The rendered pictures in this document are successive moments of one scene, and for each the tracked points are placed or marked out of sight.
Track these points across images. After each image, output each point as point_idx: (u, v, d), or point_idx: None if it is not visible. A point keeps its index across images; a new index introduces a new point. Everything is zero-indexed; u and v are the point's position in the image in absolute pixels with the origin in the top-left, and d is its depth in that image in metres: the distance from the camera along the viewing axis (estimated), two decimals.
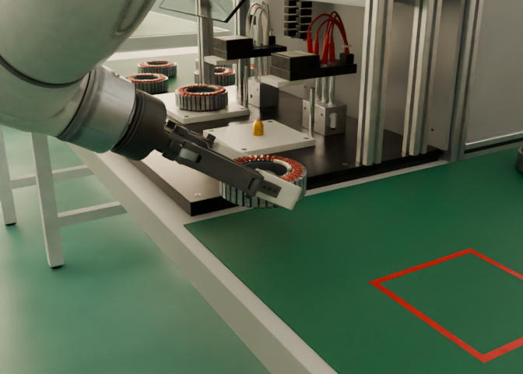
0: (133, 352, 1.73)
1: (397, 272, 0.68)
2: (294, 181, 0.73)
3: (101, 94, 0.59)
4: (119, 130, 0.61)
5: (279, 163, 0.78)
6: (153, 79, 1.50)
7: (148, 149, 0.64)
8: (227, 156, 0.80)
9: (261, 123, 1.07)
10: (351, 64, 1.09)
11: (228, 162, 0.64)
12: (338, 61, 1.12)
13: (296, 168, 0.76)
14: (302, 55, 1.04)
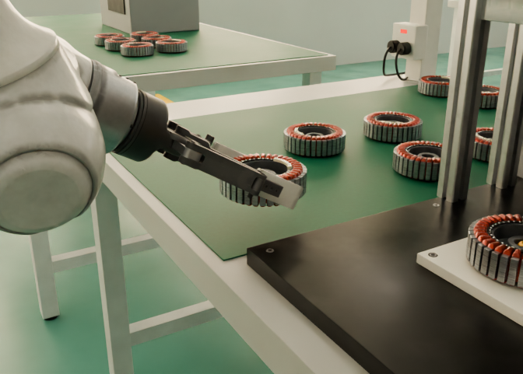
0: None
1: None
2: None
3: (104, 94, 0.59)
4: (122, 131, 0.61)
5: None
6: (286, 176, 0.73)
7: (150, 150, 0.64)
8: None
9: None
10: None
11: (231, 162, 0.64)
12: None
13: None
14: None
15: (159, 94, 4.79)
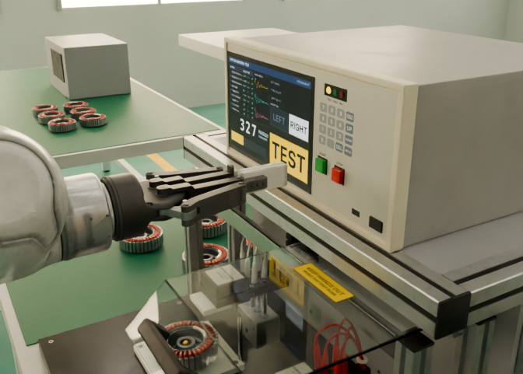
0: None
1: None
2: None
3: None
4: None
5: None
6: None
7: None
8: None
9: None
10: None
11: None
12: (351, 368, 0.93)
13: None
14: None
15: None
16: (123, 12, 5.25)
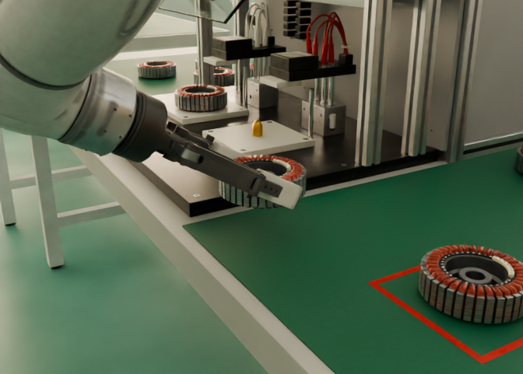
0: (132, 352, 1.73)
1: (395, 273, 0.68)
2: (514, 296, 0.58)
3: None
4: None
5: (500, 263, 0.63)
6: (285, 177, 0.73)
7: None
8: None
9: (261, 124, 1.07)
10: (350, 65, 1.09)
11: None
12: (337, 61, 1.12)
13: (520, 276, 0.60)
14: (301, 56, 1.04)
15: None
16: None
